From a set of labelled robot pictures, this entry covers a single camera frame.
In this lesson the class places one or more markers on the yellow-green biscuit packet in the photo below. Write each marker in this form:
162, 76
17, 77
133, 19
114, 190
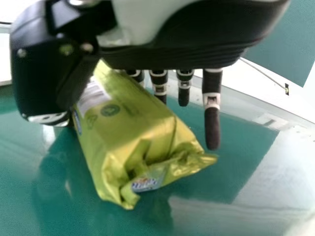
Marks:
128, 127

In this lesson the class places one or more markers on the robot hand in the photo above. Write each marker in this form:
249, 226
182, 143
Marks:
172, 37

